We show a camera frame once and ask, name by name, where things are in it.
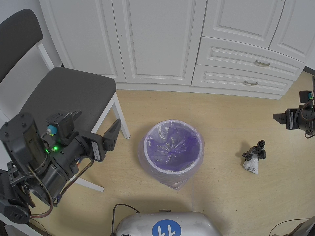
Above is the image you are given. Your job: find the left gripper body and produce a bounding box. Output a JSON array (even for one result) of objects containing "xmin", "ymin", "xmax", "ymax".
[{"xmin": 27, "ymin": 130, "xmax": 109, "ymax": 207}]

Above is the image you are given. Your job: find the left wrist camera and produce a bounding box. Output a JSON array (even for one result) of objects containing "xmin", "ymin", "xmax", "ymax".
[{"xmin": 45, "ymin": 111, "xmax": 75, "ymax": 144}]

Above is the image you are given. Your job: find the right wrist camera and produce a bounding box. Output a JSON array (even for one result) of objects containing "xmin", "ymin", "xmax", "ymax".
[{"xmin": 299, "ymin": 90, "xmax": 314, "ymax": 110}]

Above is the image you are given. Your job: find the purple plastic bag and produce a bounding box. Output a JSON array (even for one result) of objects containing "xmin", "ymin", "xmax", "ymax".
[{"xmin": 140, "ymin": 119, "xmax": 206, "ymax": 191}]

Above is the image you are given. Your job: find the black plastic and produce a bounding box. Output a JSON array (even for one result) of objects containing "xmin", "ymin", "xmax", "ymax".
[{"xmin": 242, "ymin": 139, "xmax": 267, "ymax": 160}]

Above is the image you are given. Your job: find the white wardrobe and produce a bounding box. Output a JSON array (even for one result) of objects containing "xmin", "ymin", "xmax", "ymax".
[{"xmin": 36, "ymin": 0, "xmax": 315, "ymax": 100}]

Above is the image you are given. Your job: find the white chair dark grey seat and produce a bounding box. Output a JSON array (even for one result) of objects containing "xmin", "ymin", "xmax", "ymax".
[{"xmin": 0, "ymin": 9, "xmax": 130, "ymax": 193}]

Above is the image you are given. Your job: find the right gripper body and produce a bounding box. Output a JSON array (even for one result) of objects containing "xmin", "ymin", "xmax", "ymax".
[{"xmin": 285, "ymin": 108, "xmax": 315, "ymax": 131}]

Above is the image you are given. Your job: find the white trash bin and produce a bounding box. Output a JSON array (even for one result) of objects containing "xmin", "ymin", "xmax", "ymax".
[{"xmin": 144, "ymin": 120, "xmax": 205, "ymax": 177}]

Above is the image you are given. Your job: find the black cable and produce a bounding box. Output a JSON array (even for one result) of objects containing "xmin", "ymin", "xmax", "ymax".
[
  {"xmin": 111, "ymin": 204, "xmax": 141, "ymax": 234},
  {"xmin": 269, "ymin": 218, "xmax": 309, "ymax": 235}
]

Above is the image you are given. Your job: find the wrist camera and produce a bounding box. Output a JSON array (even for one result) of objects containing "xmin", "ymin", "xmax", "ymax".
[
  {"xmin": 299, "ymin": 90, "xmax": 314, "ymax": 110},
  {"xmin": 45, "ymin": 111, "xmax": 75, "ymax": 144}
]

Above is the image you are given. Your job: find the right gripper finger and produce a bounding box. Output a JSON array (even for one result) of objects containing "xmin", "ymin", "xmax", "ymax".
[{"xmin": 273, "ymin": 113, "xmax": 287, "ymax": 125}]

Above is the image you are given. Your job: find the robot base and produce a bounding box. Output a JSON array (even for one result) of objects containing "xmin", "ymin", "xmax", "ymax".
[{"xmin": 115, "ymin": 209, "xmax": 218, "ymax": 236}]

